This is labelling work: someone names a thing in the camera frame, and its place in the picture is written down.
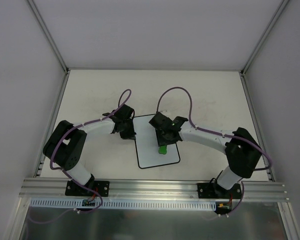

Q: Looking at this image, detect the left aluminium frame post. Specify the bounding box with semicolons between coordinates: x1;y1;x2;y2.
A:
25;0;69;74

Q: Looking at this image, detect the green whiteboard eraser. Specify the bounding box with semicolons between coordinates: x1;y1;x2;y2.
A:
158;145;168;155

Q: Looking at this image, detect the white slotted cable duct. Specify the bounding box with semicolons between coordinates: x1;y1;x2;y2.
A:
29;197;217;212

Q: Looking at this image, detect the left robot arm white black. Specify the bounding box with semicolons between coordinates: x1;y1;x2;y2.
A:
42;104;136;196

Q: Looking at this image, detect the small black-framed whiteboard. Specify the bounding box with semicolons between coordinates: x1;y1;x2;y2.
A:
133;114;181;169

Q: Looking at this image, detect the aluminium frame post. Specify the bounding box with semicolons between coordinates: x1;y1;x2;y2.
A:
25;0;69;74
240;0;290;75

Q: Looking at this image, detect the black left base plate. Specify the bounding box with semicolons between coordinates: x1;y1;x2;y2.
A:
64;180;110;197

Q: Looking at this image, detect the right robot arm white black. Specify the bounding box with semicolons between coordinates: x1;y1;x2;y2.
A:
149;112;262;198

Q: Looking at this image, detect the right aluminium frame post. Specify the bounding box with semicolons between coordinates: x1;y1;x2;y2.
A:
240;0;290;75

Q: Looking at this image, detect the aluminium mounting rail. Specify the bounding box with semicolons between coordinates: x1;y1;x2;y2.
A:
18;177;290;203

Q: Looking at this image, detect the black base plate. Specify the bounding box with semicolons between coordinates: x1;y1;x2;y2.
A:
196;182;242;199
64;180;110;197

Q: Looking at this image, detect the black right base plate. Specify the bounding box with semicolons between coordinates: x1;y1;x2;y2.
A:
196;182;242;199

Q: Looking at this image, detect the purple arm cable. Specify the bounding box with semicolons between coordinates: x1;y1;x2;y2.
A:
50;89;133;215
156;86;273;218

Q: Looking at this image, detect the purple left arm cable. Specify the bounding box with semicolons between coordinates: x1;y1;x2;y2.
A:
50;89;133;215

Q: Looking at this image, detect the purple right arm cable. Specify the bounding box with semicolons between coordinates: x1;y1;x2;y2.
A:
156;86;273;218

